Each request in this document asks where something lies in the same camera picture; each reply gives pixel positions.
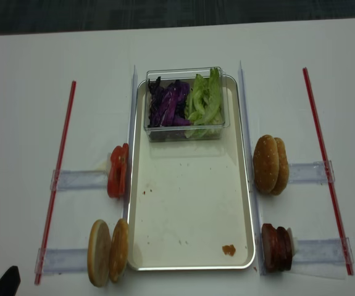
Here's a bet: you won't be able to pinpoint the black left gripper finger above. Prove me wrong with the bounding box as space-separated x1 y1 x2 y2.
0 266 21 296

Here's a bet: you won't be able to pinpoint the sesame bun top inner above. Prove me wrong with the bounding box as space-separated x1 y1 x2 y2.
253 134 279 194

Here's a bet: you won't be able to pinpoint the brown meat patty inner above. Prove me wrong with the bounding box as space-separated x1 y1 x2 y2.
262 223 280 273

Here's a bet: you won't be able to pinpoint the sesame bun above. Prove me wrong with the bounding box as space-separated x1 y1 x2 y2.
253 134 279 194
271 138 290 195

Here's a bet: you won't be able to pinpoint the clear track right bun lane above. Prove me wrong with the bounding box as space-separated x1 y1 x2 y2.
288 161 335 184

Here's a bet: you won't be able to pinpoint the right red rail strip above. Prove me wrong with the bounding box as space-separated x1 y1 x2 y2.
302 67 354 276

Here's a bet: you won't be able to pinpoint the brown meat patty outer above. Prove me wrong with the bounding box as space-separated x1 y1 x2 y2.
277 226 293 271

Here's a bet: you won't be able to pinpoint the purple cabbage leaves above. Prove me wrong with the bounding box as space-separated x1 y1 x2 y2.
148 76 191 128

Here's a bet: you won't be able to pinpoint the left red rail strip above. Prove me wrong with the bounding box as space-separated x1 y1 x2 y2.
35 80 77 286

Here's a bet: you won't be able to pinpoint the red tomato slice front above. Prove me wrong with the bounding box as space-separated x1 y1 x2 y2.
107 146 125 198

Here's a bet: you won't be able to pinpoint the white metal tray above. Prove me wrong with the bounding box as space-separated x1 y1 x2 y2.
128 76 256 271

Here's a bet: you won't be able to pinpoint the clear track left bun lane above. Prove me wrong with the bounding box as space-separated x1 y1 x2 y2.
35 249 87 275

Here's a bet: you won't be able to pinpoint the bun bottom half browned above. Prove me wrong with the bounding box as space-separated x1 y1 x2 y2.
109 218 129 283

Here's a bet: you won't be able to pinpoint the red tomato slice rear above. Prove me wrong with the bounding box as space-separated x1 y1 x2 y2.
119 143 129 196

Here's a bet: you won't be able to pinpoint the red tomato slice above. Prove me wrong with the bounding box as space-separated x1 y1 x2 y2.
119 143 129 196
107 146 125 198

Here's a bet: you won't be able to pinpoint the green lettuce leaves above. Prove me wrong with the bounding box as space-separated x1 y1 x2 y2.
185 67 224 126

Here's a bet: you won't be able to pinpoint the clear plastic salad box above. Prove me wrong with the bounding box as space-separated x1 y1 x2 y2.
143 67 229 142

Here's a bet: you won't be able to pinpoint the clear track patty lane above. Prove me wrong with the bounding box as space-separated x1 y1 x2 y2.
293 237 354 265

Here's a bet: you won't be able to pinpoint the bun bottom half pale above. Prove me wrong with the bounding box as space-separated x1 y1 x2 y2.
87 220 111 287

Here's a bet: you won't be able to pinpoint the clear track tomato lane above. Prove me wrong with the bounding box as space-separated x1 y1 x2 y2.
50 170 108 191

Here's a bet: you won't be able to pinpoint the sesame bun top outer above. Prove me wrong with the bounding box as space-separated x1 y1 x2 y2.
271 138 290 195

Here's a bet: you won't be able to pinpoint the brown sauce crumb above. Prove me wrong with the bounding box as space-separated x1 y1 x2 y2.
222 244 236 257

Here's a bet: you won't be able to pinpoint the red rail strip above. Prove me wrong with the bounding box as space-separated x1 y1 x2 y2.
35 80 77 286
302 67 354 276

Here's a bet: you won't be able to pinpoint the clear track bun lane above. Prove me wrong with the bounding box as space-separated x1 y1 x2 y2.
35 249 87 275
288 161 335 184

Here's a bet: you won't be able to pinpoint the left clear long rail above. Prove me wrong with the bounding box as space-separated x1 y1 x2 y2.
123 65 138 220

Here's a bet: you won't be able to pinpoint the brown meat patty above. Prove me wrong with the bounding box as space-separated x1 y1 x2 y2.
277 226 293 271
262 223 280 273

